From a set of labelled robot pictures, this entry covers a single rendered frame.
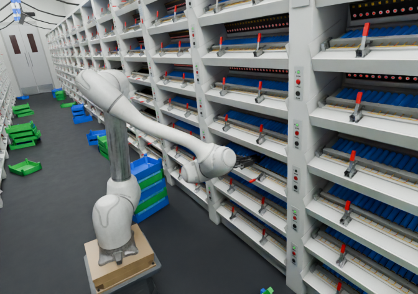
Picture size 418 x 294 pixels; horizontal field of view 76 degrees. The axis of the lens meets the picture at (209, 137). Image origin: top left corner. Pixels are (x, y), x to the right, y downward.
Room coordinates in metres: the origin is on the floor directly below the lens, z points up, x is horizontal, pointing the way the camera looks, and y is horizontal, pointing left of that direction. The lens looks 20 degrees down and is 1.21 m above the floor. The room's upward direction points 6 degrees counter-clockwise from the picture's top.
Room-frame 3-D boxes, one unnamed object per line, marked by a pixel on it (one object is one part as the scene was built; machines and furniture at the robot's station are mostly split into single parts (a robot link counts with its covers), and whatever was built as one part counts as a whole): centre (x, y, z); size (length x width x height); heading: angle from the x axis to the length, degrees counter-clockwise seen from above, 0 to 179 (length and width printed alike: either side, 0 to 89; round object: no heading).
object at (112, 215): (1.08, 0.50, 0.45); 0.18 x 0.16 x 0.22; 178
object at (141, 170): (1.80, 0.54, 0.36); 0.30 x 0.20 x 0.08; 137
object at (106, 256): (1.05, 0.49, 0.31); 0.22 x 0.18 x 0.06; 21
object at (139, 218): (1.80, 0.54, 0.04); 0.30 x 0.20 x 0.08; 137
